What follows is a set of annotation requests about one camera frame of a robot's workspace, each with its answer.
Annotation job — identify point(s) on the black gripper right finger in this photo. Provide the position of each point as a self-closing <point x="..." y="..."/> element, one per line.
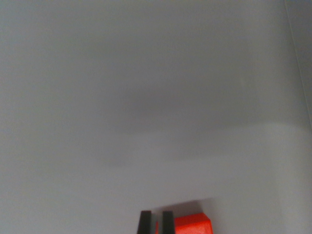
<point x="167" y="223"/>

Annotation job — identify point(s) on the red block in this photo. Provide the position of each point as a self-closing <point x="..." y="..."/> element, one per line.
<point x="193" y="224"/>

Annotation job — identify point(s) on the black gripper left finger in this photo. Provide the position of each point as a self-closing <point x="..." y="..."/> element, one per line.
<point x="145" y="223"/>

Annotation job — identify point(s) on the white plastic bin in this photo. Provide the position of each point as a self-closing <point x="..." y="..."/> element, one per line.
<point x="146" y="97"/>

